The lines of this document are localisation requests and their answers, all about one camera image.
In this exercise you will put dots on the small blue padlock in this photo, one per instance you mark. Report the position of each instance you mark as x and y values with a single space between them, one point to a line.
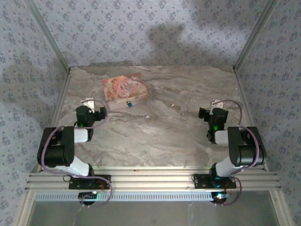
129 104

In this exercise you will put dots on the pink storybook tin box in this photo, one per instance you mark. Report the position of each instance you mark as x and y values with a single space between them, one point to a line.
124 89

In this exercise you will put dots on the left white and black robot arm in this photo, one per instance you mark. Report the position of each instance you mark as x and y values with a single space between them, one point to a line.
82 136

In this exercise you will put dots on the black controller board with LED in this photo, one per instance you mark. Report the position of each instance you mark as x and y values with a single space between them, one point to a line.
219 196
88 196

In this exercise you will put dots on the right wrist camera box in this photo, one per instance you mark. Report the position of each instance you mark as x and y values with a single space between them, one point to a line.
217 104

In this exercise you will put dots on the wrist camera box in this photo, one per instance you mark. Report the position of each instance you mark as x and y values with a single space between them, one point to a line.
217 104
88 102

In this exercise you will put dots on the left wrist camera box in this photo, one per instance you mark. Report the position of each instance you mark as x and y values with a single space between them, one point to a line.
88 102

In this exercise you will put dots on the aluminium side rail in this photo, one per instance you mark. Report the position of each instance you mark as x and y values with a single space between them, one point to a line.
249 117
56 117

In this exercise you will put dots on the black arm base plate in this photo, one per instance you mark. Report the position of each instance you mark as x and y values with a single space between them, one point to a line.
96 186
200 181

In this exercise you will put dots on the aluminium corner post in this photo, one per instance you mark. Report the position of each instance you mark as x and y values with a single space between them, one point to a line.
254 35
48 35

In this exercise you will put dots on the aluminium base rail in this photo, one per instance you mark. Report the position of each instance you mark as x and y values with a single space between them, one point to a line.
152 179

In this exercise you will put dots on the aluminium frame leg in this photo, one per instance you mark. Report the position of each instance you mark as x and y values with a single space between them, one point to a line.
282 212
25 212

